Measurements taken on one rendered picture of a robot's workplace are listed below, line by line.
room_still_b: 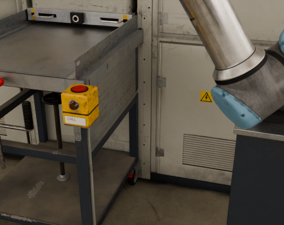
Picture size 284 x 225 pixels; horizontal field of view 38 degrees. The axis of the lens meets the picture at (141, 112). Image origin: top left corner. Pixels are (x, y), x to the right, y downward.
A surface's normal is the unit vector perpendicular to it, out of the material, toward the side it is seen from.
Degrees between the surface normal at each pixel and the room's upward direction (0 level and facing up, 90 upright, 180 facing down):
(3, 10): 90
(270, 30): 90
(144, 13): 90
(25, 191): 0
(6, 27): 90
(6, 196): 0
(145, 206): 0
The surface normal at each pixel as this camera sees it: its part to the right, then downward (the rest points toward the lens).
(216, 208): 0.00, -0.90
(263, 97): 0.21, 0.22
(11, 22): 0.96, 0.13
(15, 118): -0.29, 0.42
